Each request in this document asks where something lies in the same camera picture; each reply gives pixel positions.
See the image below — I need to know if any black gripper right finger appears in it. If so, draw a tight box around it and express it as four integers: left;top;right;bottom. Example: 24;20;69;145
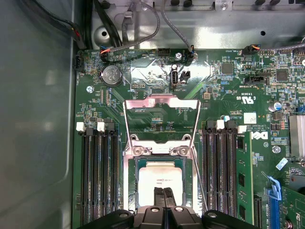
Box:
164;187;262;229

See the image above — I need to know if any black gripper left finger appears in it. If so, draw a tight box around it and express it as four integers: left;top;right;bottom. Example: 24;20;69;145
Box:
80;187;166;229

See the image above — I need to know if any metal wire locking lever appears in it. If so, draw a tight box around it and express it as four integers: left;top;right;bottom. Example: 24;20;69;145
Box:
190;147;209;212

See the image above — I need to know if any CPU with silver top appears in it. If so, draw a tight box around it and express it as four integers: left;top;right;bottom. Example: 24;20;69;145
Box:
134;157;187;213

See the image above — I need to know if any metal socket cover frame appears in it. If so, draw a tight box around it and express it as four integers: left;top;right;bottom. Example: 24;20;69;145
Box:
123;94;200;156

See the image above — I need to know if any metal CPU socket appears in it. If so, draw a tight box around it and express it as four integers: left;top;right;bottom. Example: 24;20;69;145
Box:
122;133;200;213

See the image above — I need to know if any black RAM slot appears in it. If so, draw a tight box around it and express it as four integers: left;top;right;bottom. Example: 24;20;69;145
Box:
85;127;100;222
97;122;110;215
202;120;215;212
76;122;91;226
214;120;226;212
108;128;121;212
224;120;238;215

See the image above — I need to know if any black expansion slot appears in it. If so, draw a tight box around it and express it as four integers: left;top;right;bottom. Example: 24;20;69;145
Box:
253;197;263;229

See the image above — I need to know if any blue expansion slot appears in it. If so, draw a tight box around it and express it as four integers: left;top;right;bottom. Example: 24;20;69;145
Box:
266;176;283;229

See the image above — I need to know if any green RAM stick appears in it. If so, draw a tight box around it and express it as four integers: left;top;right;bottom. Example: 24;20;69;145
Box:
236;125;254;225

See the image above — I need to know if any green Dell motherboard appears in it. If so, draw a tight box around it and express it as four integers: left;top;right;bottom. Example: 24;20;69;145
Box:
72;47;305;229

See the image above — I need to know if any internal USB port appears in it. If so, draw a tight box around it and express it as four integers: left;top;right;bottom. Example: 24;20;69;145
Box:
169;70;179;86

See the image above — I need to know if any silver finned chipset heatsink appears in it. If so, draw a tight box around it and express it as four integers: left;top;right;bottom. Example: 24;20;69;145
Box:
289;115;305;158

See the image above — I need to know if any round coin cell battery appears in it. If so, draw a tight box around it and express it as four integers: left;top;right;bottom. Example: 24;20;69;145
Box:
102;65;124;87

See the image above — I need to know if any black open PC case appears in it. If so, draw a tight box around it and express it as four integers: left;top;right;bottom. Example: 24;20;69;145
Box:
0;0;305;229

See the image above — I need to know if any silver metal drive cage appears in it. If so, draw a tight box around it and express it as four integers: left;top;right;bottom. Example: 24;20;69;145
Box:
90;0;305;51

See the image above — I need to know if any grey sleeved cable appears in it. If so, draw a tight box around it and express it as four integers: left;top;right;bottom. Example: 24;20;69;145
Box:
161;0;194;50
108;0;162;53

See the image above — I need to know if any black cable bundle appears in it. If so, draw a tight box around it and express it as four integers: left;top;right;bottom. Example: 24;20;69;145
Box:
92;0;122;47
20;0;84;50

